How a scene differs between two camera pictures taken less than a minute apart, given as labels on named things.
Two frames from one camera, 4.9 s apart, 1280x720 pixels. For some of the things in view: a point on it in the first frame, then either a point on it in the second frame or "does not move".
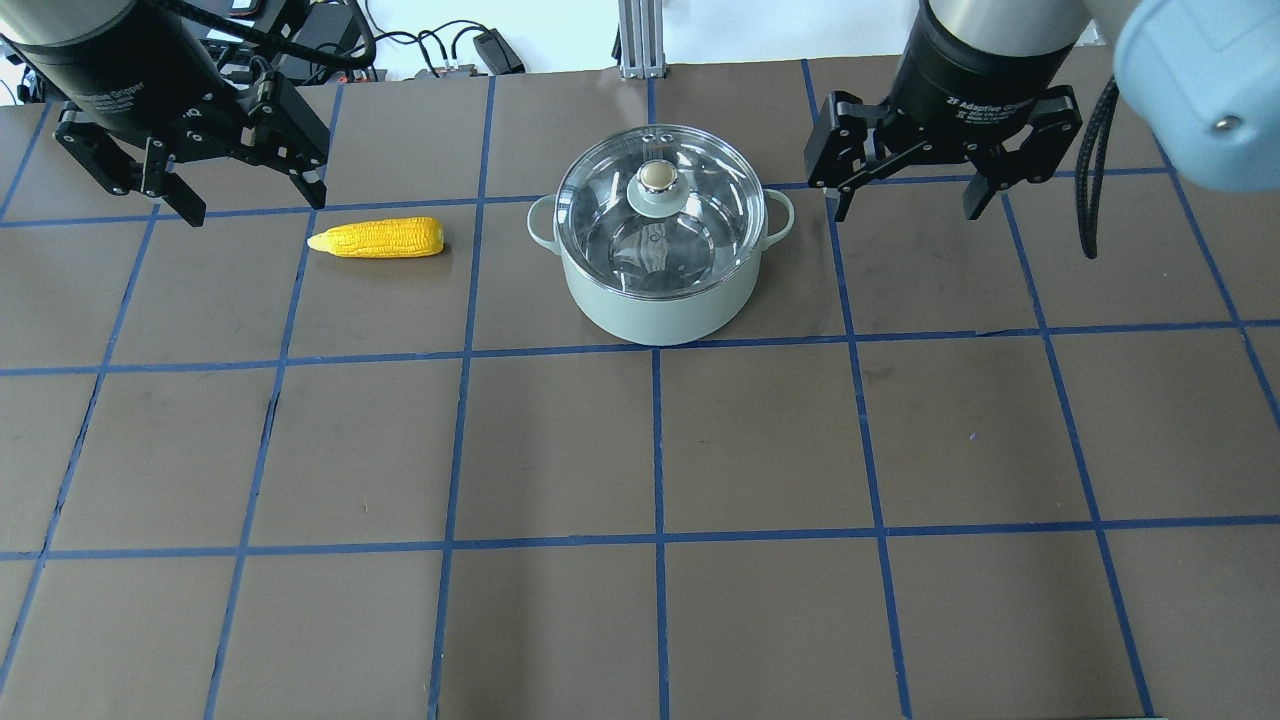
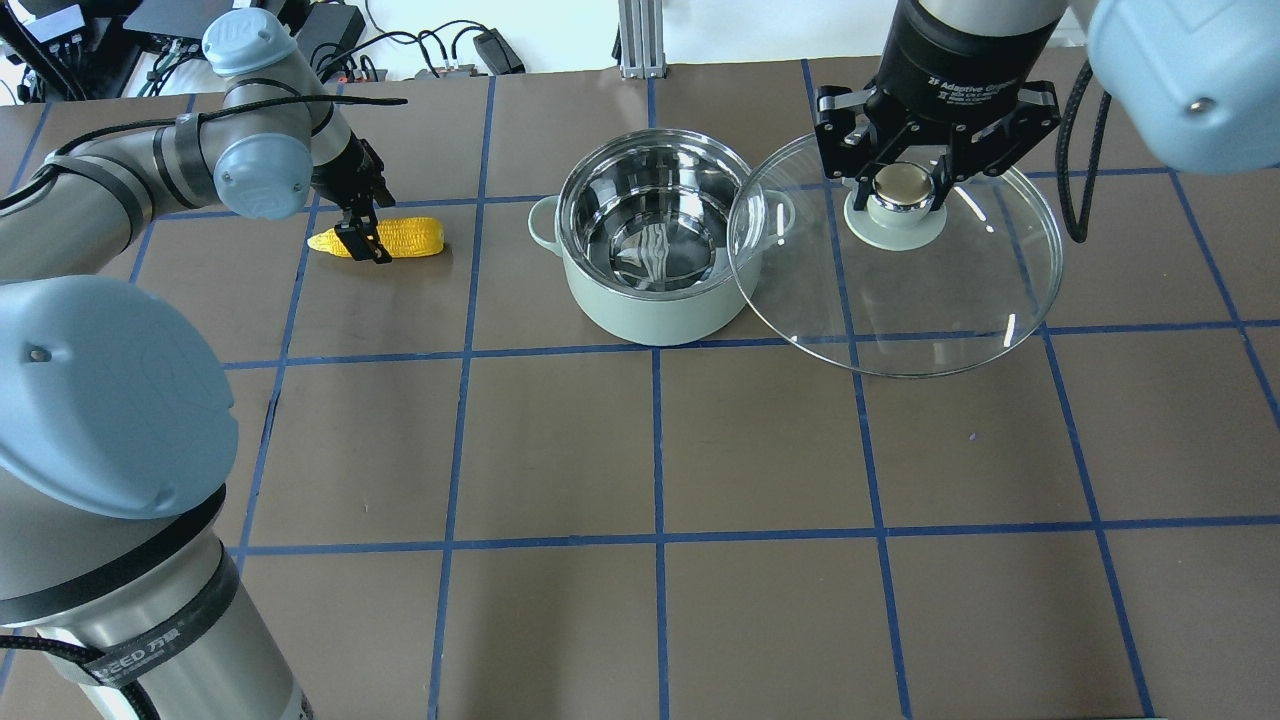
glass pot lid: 660,210 -> 900,289
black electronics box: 334,23 does not move
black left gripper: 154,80 -> 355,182
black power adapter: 498,53 does not move
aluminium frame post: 641,39 does not move
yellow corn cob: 399,237 does not move
